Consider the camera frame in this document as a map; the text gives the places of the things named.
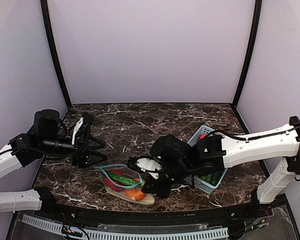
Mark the white radish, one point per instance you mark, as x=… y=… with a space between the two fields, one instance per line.
x=147 y=200

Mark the light blue plastic basket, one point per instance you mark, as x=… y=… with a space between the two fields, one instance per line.
x=195 y=181

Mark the green cucumber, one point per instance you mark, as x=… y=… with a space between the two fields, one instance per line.
x=215 y=177

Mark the green grapes bunch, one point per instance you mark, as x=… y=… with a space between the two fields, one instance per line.
x=207 y=178

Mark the white slotted cable duct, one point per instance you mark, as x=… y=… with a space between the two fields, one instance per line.
x=125 y=232

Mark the red tomato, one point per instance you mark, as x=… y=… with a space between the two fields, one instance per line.
x=111 y=184

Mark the pink red apple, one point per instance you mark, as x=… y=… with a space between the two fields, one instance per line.
x=202 y=136

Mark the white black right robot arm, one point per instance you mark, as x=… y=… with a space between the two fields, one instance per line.
x=173 y=160

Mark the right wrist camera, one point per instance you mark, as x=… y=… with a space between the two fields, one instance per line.
x=144 y=164

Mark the black front rail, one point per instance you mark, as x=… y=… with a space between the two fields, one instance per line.
x=224 y=216

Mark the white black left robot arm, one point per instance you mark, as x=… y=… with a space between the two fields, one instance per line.
x=47 y=137

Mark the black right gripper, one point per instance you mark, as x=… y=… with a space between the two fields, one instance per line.
x=157 y=180

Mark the green leafy vegetable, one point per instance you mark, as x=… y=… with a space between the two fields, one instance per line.
x=124 y=180

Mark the clear zip top bag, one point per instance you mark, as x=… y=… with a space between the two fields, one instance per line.
x=125 y=170

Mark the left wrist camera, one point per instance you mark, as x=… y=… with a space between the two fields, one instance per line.
x=82 y=128

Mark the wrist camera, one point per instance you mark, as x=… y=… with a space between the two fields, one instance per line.
x=144 y=164
x=82 y=128

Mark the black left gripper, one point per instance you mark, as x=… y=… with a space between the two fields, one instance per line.
x=82 y=144

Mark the orange fruit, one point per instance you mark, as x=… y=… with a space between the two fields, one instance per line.
x=135 y=194

